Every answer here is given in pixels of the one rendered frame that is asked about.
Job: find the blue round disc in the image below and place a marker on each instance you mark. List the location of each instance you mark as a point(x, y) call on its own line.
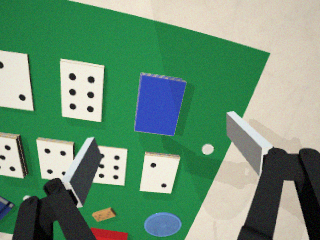
point(162, 224)

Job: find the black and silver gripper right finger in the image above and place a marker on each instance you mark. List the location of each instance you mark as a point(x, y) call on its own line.
point(273, 166)

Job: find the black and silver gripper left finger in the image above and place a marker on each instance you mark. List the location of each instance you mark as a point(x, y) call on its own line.
point(64, 197)

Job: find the red rectangular block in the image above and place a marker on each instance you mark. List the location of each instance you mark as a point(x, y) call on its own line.
point(102, 234)

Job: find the green felt mat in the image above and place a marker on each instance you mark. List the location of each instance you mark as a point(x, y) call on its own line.
point(221, 77)

